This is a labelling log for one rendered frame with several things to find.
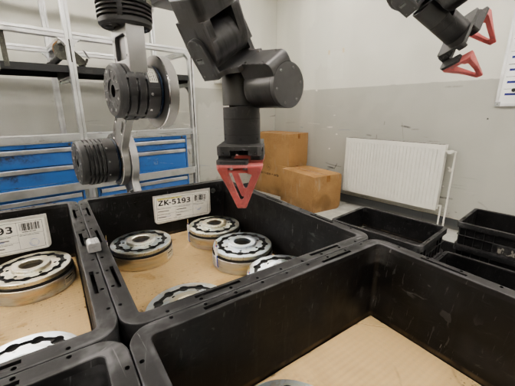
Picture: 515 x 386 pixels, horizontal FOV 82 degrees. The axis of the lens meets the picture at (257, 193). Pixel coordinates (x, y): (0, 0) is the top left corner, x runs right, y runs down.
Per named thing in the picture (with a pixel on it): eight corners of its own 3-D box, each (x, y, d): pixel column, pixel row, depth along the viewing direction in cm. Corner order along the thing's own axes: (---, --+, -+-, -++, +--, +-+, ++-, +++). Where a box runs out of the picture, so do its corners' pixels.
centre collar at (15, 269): (9, 266, 44) (8, 262, 44) (49, 256, 48) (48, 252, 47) (11, 279, 41) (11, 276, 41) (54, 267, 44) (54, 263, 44)
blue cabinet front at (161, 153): (101, 218, 217) (90, 140, 202) (189, 199, 264) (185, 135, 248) (103, 219, 215) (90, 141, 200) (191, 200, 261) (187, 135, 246)
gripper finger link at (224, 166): (264, 198, 52) (264, 144, 49) (263, 213, 45) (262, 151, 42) (225, 198, 52) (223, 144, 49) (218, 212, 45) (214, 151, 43)
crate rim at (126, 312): (79, 212, 54) (77, 199, 53) (224, 188, 70) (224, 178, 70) (127, 358, 22) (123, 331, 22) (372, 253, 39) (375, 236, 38)
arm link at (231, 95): (243, 67, 48) (213, 64, 44) (273, 63, 43) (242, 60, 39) (244, 112, 50) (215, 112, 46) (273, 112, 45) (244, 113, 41)
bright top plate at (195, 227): (182, 224, 62) (182, 221, 62) (225, 215, 67) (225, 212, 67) (200, 241, 54) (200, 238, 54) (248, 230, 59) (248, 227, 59)
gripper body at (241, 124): (264, 148, 53) (264, 105, 50) (261, 159, 43) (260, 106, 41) (227, 148, 53) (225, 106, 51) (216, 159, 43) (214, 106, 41)
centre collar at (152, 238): (123, 240, 53) (123, 236, 53) (152, 233, 56) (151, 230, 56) (129, 250, 49) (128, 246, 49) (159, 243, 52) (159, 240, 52)
